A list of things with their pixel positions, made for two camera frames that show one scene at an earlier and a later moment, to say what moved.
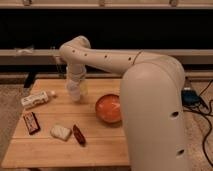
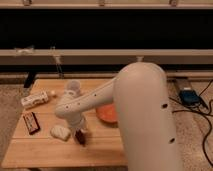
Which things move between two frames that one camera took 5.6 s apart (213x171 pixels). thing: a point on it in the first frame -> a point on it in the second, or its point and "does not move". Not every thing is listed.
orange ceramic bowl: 108,108 does not move
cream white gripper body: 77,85 -> 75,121
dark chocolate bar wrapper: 31,123 does not move
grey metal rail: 52,56 does not move
